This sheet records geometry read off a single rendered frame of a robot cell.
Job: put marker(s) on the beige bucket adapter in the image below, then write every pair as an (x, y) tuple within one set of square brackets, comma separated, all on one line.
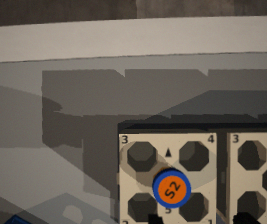
[(162, 148), (241, 180)]

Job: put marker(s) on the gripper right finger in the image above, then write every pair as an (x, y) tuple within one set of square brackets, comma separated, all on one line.
[(244, 218)]

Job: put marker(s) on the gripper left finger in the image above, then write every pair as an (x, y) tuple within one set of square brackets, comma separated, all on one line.
[(154, 219)]

